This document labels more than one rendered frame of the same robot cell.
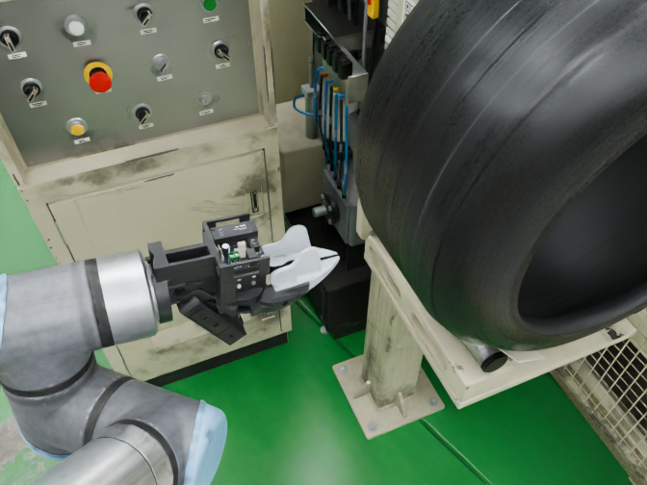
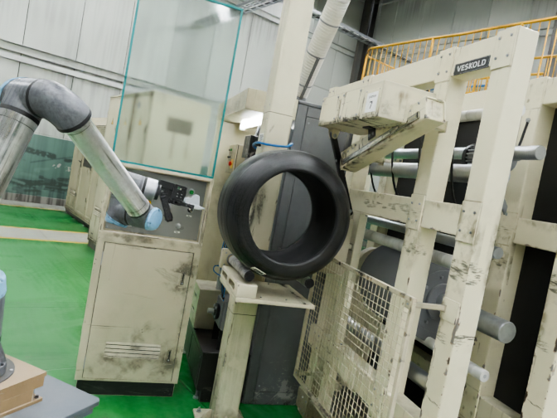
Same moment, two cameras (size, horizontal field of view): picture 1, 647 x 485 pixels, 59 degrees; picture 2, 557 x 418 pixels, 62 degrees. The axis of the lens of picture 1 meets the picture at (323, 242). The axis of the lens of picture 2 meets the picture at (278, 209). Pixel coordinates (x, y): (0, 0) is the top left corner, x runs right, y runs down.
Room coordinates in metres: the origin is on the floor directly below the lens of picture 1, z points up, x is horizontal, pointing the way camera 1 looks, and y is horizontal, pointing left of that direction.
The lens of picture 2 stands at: (-1.51, -0.47, 1.31)
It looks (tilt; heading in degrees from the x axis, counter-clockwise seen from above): 3 degrees down; 4
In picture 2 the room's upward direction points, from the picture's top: 11 degrees clockwise
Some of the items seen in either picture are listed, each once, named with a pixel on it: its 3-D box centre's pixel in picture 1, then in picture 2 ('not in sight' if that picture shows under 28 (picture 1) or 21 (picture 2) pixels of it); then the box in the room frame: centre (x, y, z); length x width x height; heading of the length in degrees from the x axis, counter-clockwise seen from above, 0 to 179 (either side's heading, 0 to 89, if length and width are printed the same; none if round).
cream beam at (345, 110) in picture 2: not in sight; (370, 111); (0.66, -0.64, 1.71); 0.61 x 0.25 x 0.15; 23
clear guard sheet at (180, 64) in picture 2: not in sight; (178, 83); (0.97, 0.37, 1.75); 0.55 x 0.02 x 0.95; 113
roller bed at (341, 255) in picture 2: not in sight; (328, 242); (1.01, -0.59, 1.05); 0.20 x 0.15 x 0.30; 23
